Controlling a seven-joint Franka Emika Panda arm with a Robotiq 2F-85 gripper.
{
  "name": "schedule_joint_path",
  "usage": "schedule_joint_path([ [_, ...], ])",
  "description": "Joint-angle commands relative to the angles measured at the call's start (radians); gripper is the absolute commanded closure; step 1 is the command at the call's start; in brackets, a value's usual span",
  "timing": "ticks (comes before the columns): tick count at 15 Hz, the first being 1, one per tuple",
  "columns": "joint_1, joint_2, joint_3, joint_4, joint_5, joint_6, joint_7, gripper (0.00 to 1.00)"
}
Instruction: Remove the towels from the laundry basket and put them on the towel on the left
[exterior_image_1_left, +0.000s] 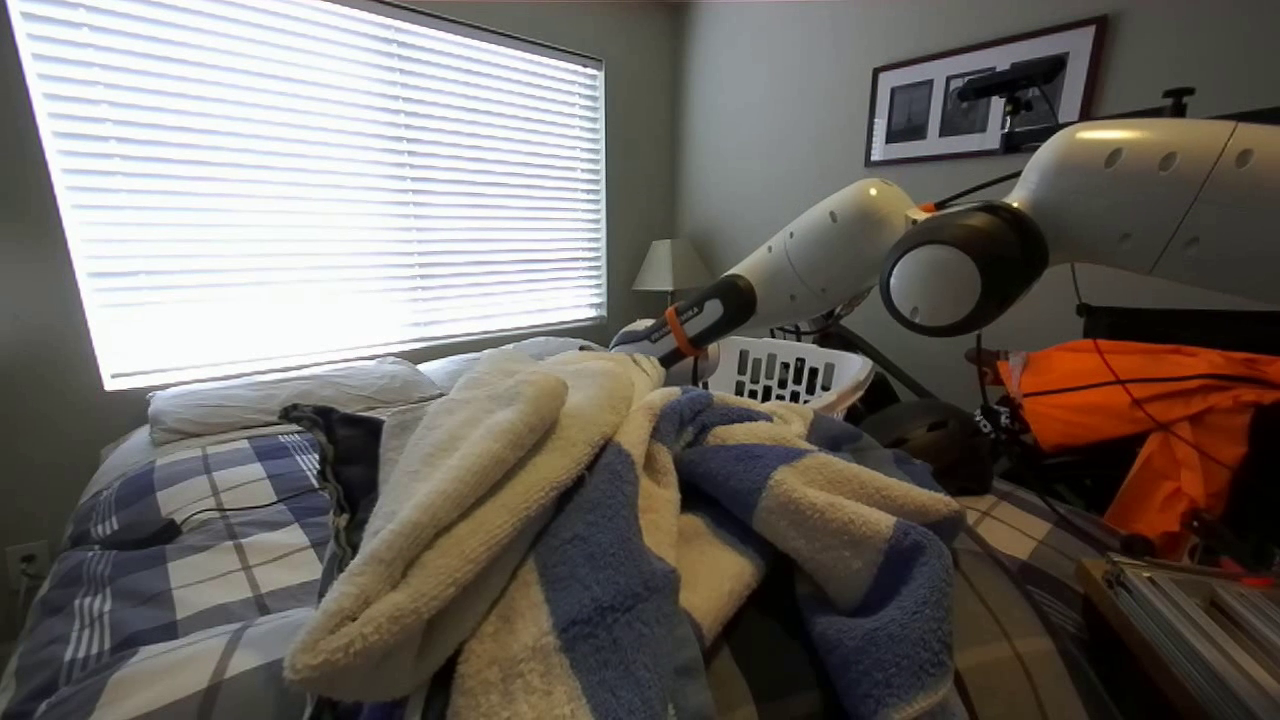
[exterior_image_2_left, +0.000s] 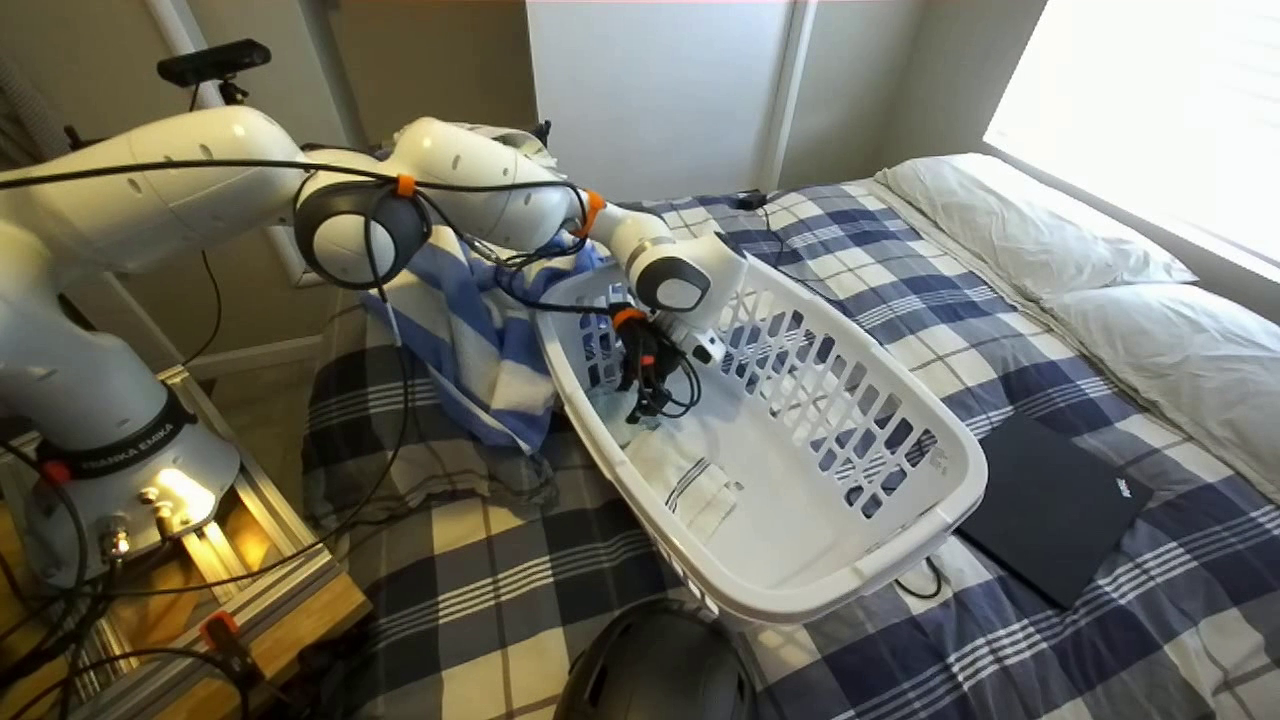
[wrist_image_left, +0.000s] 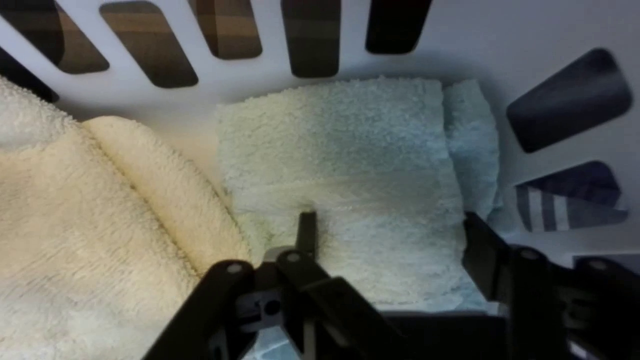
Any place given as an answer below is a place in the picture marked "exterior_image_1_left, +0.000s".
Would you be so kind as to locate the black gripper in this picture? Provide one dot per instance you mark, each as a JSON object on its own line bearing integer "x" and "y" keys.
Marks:
{"x": 712, "y": 321}

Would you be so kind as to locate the white plastic laundry basket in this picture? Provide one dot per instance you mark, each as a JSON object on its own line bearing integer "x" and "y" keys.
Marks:
{"x": 784, "y": 373}

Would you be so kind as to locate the blue cream striped towel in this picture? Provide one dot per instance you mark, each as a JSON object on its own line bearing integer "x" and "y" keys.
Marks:
{"x": 600, "y": 584}

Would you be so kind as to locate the plain cream towel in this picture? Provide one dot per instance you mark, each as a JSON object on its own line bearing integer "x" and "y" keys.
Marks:
{"x": 442, "y": 534}

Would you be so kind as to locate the white shade table lamp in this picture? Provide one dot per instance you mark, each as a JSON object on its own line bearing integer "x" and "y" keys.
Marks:
{"x": 665, "y": 267}

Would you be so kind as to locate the white pillow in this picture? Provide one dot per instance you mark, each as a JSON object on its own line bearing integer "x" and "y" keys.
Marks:
{"x": 295, "y": 395}
{"x": 492, "y": 353}

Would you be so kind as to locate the black helmet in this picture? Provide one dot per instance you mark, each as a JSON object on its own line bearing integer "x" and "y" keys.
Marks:
{"x": 942, "y": 446}

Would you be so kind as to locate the white window blinds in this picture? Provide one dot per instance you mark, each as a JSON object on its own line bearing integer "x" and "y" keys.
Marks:
{"x": 334, "y": 184}

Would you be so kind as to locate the orange jacket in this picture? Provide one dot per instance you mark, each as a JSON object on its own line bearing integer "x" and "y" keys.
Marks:
{"x": 1145, "y": 400}

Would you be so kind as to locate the dark headboard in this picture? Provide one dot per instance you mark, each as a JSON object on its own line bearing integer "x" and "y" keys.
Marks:
{"x": 1173, "y": 321}

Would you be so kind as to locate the blue plaid comforter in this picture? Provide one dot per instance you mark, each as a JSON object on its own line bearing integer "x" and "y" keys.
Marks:
{"x": 203, "y": 572}

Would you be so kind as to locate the black framed wall picture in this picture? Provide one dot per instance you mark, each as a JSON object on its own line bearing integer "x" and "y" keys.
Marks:
{"x": 913, "y": 115}

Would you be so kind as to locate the black stereo camera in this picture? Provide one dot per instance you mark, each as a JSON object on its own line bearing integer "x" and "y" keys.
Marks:
{"x": 1014, "y": 79}

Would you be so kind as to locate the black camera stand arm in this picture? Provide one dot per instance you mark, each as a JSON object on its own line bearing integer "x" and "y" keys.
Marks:
{"x": 1176, "y": 102}

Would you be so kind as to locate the white wall outlet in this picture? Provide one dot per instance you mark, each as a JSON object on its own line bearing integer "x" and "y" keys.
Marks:
{"x": 25, "y": 562}

